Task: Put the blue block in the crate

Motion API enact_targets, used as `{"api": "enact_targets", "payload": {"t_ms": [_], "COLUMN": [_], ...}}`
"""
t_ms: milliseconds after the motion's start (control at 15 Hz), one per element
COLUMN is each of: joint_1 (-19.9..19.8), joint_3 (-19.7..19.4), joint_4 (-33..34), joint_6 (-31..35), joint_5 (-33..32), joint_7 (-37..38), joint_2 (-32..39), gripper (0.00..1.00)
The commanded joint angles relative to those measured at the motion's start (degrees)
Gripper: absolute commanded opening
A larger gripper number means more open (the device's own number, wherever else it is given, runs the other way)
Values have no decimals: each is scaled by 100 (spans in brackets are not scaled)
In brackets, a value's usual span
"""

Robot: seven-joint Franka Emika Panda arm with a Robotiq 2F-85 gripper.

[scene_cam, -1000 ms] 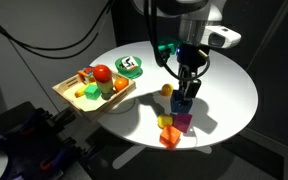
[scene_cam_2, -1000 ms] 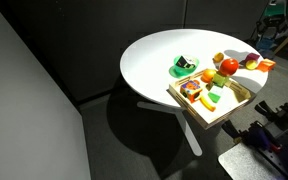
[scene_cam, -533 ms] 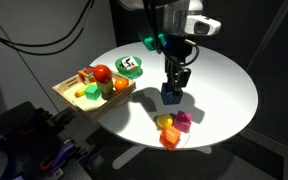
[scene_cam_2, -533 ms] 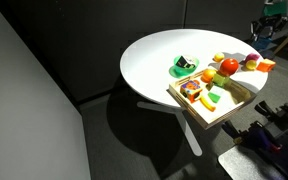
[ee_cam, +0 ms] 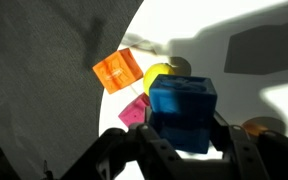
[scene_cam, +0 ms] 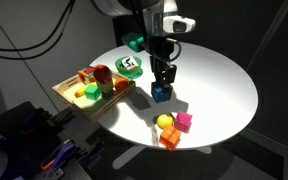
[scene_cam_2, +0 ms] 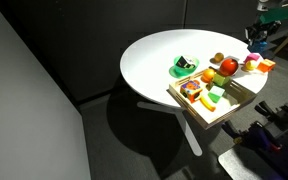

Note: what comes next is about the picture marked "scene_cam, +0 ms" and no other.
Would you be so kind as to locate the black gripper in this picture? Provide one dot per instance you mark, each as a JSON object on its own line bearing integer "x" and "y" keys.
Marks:
{"x": 159, "y": 46}

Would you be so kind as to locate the blue block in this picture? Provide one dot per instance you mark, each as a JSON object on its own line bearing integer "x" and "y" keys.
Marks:
{"x": 161, "y": 92}

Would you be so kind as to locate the Franka robot arm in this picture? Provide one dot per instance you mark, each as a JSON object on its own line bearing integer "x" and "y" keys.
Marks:
{"x": 127, "y": 6}

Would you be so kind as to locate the magenta block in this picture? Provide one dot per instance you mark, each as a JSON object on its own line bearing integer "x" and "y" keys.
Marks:
{"x": 183, "y": 121}

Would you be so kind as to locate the lime green block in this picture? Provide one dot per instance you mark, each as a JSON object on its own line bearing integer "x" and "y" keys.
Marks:
{"x": 105, "y": 87}

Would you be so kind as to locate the orange block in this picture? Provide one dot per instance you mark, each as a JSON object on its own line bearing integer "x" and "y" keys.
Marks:
{"x": 170, "y": 138}

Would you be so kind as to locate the wooden crate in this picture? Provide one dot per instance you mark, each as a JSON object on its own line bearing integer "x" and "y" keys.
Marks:
{"x": 94, "y": 106}

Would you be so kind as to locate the green bowl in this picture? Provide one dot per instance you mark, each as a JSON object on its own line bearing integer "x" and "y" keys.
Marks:
{"x": 129, "y": 73}

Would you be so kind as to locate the black and white cube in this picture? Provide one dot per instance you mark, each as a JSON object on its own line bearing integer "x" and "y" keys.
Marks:
{"x": 129, "y": 63}

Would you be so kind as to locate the orange fruit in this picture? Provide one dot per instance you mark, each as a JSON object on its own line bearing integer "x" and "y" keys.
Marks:
{"x": 121, "y": 85}

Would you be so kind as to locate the yellow ball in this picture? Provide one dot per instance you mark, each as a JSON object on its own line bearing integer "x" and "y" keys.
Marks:
{"x": 164, "y": 121}

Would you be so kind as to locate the red apple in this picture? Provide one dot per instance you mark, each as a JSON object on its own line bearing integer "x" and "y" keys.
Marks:
{"x": 102, "y": 74}

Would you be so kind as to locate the colourful soft cube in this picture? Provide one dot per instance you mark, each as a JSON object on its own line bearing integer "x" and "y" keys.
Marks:
{"x": 87, "y": 75}

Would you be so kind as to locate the yellow banana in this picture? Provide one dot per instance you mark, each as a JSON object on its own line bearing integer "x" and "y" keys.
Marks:
{"x": 80, "y": 92}

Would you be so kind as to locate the purple clamp with orange tips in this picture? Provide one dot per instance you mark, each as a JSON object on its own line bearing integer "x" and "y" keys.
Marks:
{"x": 59, "y": 155}

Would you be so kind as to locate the teal green mount block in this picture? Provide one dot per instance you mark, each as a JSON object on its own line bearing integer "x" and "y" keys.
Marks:
{"x": 132, "y": 41}

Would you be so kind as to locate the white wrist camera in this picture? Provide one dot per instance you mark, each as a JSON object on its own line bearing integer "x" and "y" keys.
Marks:
{"x": 179, "y": 24}

